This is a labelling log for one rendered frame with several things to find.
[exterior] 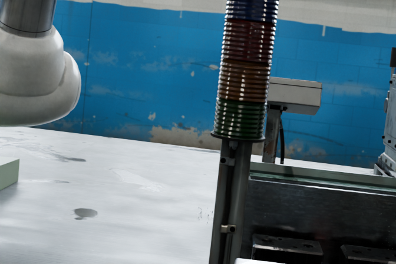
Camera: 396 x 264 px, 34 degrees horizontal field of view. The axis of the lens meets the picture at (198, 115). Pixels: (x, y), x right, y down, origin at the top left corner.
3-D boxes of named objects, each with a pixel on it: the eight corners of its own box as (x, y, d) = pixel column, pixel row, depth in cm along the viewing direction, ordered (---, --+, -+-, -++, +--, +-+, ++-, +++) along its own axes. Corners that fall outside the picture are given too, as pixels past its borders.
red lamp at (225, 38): (270, 62, 78) (275, 24, 78) (273, 64, 72) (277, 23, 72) (221, 57, 79) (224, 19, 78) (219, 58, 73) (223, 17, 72)
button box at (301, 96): (315, 116, 132) (317, 91, 133) (320, 106, 125) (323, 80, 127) (231, 106, 133) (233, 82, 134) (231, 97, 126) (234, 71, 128)
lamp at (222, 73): (266, 99, 79) (270, 62, 78) (268, 104, 73) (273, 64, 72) (217, 94, 79) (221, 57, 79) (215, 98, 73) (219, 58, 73)
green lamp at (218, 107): (262, 136, 80) (266, 99, 79) (264, 144, 74) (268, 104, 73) (213, 131, 80) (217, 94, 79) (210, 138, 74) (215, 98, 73)
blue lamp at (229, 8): (275, 24, 78) (279, -14, 77) (277, 23, 72) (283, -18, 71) (224, 19, 78) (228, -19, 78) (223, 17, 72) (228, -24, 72)
